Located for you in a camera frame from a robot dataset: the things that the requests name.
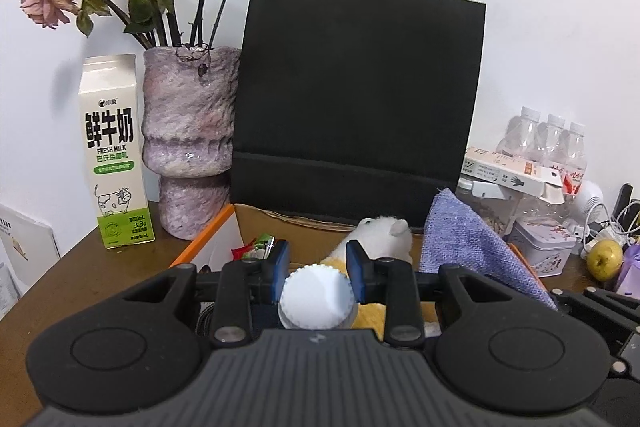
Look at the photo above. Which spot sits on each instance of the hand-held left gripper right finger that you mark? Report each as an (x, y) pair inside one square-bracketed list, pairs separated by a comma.
[(354, 267)]

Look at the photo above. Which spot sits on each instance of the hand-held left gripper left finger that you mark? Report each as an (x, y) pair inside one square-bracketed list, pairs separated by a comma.
[(280, 264)]

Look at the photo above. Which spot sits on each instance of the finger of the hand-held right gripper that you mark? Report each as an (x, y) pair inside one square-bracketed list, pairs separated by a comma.
[(610, 307)]

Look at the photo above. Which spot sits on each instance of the white face mask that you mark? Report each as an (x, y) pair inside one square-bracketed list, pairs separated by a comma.
[(315, 292)]

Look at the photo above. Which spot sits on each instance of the white yellow plush toy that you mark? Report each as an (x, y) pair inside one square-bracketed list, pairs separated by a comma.
[(387, 234)]

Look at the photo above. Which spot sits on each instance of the red cardboard box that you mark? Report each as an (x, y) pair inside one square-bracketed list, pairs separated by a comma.
[(220, 232)]

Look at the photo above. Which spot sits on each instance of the purple knitted cloth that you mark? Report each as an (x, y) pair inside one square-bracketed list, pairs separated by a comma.
[(460, 247)]

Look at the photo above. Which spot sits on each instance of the red green candy packet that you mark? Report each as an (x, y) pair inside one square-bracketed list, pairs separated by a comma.
[(257, 247)]

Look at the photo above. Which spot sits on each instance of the purple tissue pack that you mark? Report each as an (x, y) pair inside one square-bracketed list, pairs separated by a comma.
[(631, 269)]

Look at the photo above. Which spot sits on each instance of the green apple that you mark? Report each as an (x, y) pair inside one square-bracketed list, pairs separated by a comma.
[(605, 259)]

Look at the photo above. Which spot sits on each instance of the silver tin box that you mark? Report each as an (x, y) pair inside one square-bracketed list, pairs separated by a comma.
[(542, 249)]

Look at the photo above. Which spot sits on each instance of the white round device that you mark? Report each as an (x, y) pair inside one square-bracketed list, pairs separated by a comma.
[(587, 207)]

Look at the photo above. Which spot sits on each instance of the black charger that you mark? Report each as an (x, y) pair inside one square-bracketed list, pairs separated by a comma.
[(625, 202)]

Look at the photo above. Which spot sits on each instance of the white long carton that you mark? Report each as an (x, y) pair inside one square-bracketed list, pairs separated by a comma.
[(510, 172)]

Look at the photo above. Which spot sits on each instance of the purple stone vase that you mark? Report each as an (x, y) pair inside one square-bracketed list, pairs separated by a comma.
[(187, 122)]

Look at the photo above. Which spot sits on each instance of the black paper bag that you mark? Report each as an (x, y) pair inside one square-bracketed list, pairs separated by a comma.
[(360, 97)]

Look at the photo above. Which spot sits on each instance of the white green milk carton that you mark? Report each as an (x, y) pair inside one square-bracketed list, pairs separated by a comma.
[(115, 147)]

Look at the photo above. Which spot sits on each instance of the white sign board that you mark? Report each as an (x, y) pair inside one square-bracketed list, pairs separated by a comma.
[(20, 252)]

